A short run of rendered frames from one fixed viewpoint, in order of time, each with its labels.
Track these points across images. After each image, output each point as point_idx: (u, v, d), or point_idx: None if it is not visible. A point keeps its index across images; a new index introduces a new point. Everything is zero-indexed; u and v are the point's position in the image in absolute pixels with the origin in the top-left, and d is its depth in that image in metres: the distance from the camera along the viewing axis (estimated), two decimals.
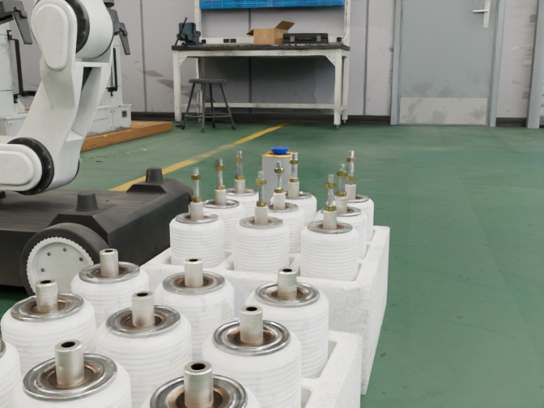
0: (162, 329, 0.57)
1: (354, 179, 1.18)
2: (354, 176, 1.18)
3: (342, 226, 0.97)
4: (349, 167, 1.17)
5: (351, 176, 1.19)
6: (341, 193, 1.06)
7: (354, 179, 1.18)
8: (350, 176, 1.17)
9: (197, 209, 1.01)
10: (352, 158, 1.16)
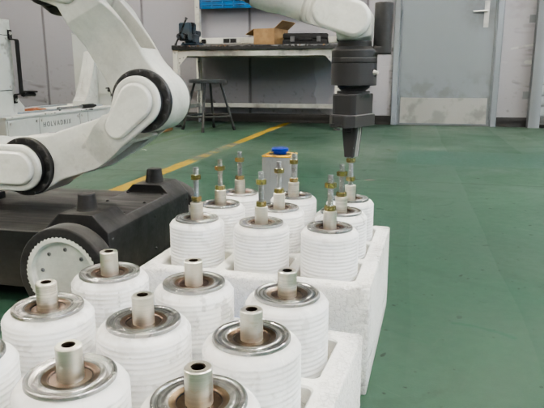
0: (162, 329, 0.57)
1: (348, 179, 1.18)
2: (348, 176, 1.18)
3: (342, 226, 0.97)
4: (350, 168, 1.17)
5: (346, 178, 1.17)
6: (341, 193, 1.06)
7: (346, 179, 1.18)
8: (354, 176, 1.18)
9: (197, 209, 1.01)
10: (354, 158, 1.17)
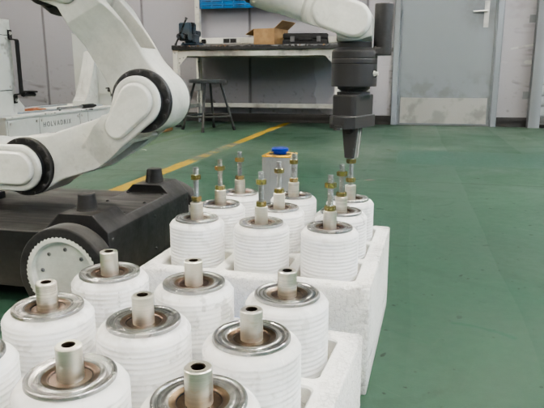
0: (162, 329, 0.57)
1: (354, 180, 1.18)
2: (354, 177, 1.18)
3: (342, 226, 0.97)
4: (349, 169, 1.18)
5: (352, 178, 1.19)
6: (341, 193, 1.06)
7: (355, 180, 1.18)
8: (350, 178, 1.17)
9: (197, 209, 1.01)
10: (351, 159, 1.16)
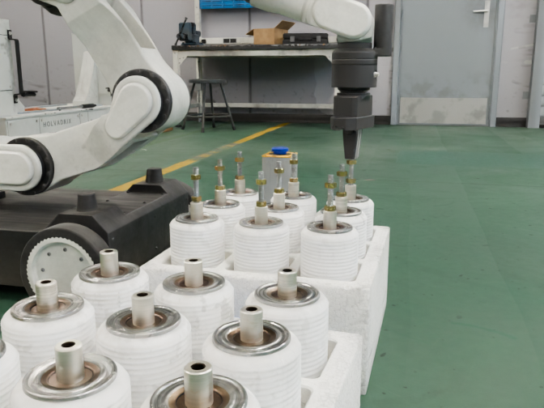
0: (162, 329, 0.57)
1: (347, 181, 1.17)
2: (348, 179, 1.17)
3: (342, 226, 0.97)
4: (353, 170, 1.17)
5: (353, 180, 1.17)
6: (341, 193, 1.06)
7: (348, 182, 1.17)
8: (348, 177, 1.18)
9: (197, 209, 1.01)
10: (347, 159, 1.17)
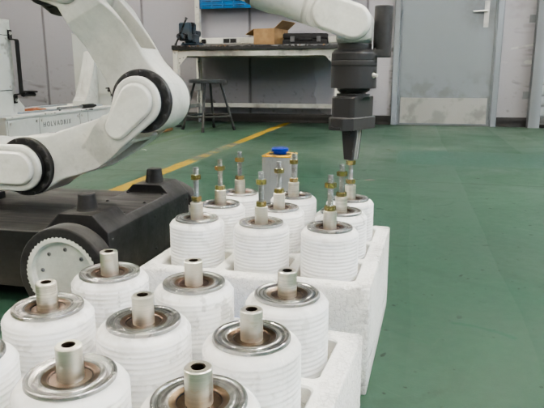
0: (162, 329, 0.57)
1: (354, 182, 1.17)
2: (354, 179, 1.17)
3: (342, 226, 0.97)
4: (349, 170, 1.18)
5: (353, 180, 1.18)
6: (341, 193, 1.06)
7: (354, 182, 1.18)
8: (348, 180, 1.17)
9: (197, 209, 1.01)
10: (350, 161, 1.16)
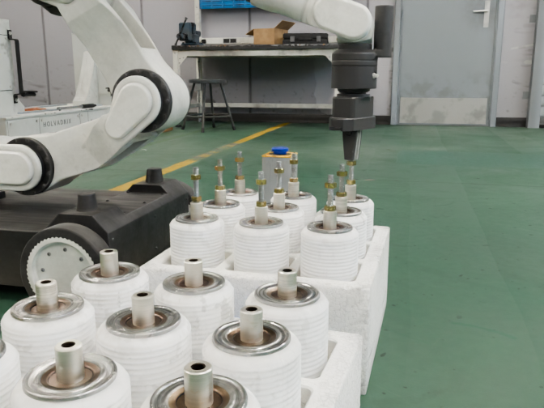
0: (162, 329, 0.57)
1: (350, 181, 1.19)
2: (350, 179, 1.18)
3: (342, 226, 0.97)
4: (350, 172, 1.17)
5: (346, 180, 1.18)
6: (341, 193, 1.06)
7: (349, 181, 1.19)
8: (354, 180, 1.18)
9: (197, 209, 1.01)
10: (355, 161, 1.17)
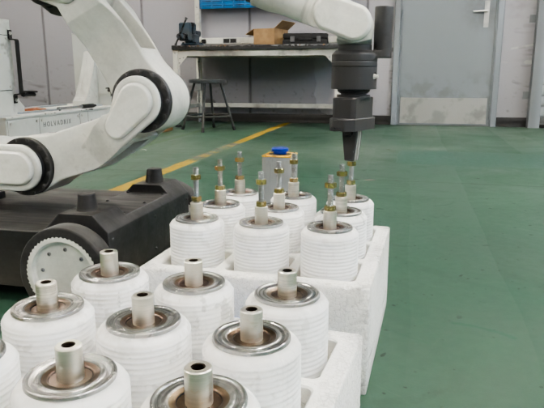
0: (162, 329, 0.57)
1: (346, 183, 1.18)
2: (347, 180, 1.17)
3: (342, 226, 0.97)
4: (353, 172, 1.17)
5: (351, 182, 1.17)
6: (341, 193, 1.06)
7: (346, 184, 1.17)
8: None
9: (197, 209, 1.01)
10: (349, 161, 1.18)
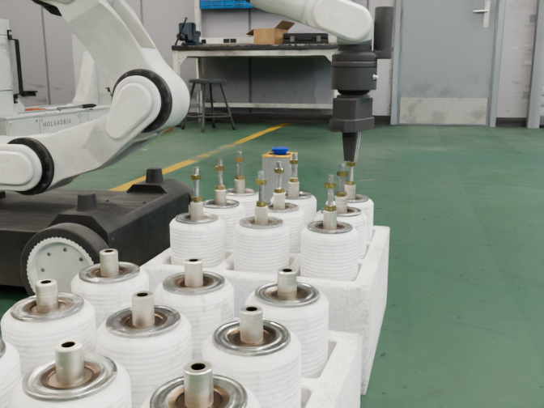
0: (162, 329, 0.57)
1: (353, 184, 1.17)
2: (353, 180, 1.17)
3: (342, 226, 0.97)
4: (350, 172, 1.18)
5: (354, 181, 1.18)
6: (341, 193, 1.06)
7: (354, 184, 1.17)
8: (347, 180, 1.17)
9: (197, 209, 1.01)
10: (349, 163, 1.16)
